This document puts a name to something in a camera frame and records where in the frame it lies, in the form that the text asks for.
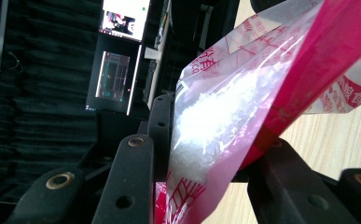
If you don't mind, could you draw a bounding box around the clear pink printed plastic bag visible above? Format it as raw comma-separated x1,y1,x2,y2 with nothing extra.
154,0,361,224

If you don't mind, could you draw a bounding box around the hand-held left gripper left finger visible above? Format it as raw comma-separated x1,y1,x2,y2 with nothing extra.
91,93,174,224

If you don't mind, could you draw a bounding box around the bright white monitor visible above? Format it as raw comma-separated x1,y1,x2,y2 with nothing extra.
99,0,151,43

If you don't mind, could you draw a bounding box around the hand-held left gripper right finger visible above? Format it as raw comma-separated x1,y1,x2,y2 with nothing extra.
233,138,359,224

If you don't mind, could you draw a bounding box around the dark curtain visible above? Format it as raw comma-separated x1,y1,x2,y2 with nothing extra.
0,0,114,203

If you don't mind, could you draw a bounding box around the dark screen monitor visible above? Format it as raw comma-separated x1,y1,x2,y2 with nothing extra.
85,33,143,117

